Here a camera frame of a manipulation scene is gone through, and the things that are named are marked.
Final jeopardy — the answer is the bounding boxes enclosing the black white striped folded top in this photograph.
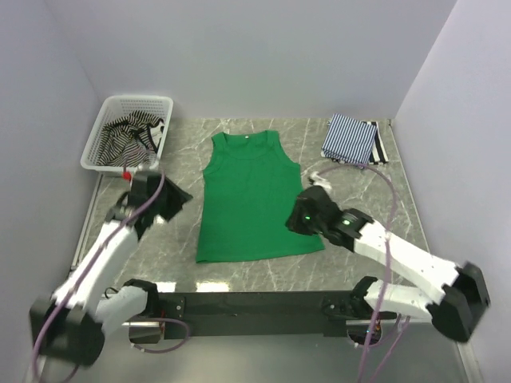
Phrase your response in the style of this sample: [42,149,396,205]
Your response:
[331,120,390,166]

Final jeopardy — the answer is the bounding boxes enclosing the striped clothes in basket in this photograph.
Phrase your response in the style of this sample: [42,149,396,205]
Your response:
[97,110,165,168]

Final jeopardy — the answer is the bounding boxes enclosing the white plastic laundry basket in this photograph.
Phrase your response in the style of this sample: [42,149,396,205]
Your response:
[81,95,173,176]

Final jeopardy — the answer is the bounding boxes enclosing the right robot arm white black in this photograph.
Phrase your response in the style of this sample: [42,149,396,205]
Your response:
[286,186,490,343]

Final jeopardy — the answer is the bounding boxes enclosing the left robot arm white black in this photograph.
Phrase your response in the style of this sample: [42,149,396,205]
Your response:
[29,171,192,367]

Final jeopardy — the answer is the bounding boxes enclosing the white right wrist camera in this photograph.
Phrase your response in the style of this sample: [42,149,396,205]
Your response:
[308,172,332,194]

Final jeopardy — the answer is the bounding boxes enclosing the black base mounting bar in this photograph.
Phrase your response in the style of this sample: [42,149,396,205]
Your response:
[119,290,400,340]

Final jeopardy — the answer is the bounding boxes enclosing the green tank top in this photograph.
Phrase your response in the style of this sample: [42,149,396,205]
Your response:
[196,130,324,263]

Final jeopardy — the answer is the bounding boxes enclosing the blue striped folded tank top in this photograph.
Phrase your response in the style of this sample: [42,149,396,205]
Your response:
[321,113,377,165]

